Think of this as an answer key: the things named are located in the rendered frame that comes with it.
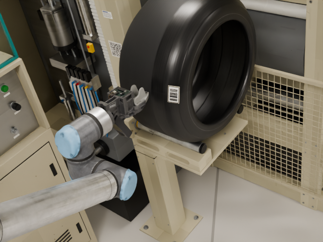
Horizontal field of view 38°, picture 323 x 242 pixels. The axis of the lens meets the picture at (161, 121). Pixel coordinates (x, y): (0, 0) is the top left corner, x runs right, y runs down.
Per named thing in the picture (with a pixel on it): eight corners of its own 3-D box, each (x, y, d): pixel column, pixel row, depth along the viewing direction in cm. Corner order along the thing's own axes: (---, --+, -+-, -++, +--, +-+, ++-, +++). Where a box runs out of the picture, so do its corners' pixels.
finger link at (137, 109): (148, 101, 155) (130, 114, 149) (149, 105, 155) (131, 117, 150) (138, 97, 157) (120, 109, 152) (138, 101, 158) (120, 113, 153)
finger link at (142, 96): (153, 82, 156) (134, 94, 150) (155, 97, 159) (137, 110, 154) (146, 80, 158) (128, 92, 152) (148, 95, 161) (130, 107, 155)
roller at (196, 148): (135, 129, 204) (134, 120, 201) (142, 124, 206) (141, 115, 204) (200, 156, 184) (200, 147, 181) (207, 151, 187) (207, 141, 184)
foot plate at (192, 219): (139, 230, 272) (138, 227, 270) (167, 199, 286) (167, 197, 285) (175, 250, 256) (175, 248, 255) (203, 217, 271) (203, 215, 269)
